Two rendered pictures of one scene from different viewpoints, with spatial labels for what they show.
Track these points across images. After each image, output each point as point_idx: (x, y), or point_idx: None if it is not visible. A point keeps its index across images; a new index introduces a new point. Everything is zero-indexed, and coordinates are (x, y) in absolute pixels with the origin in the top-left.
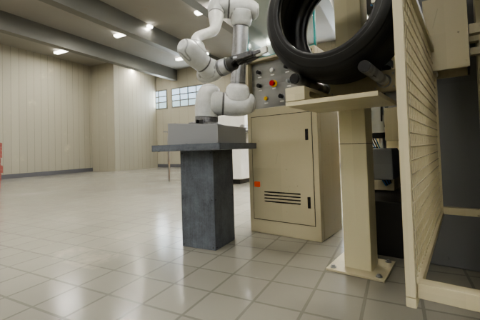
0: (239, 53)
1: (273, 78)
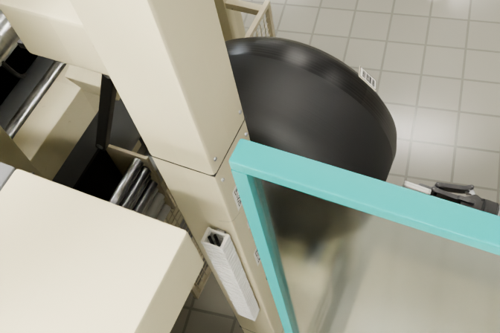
0: (458, 185)
1: None
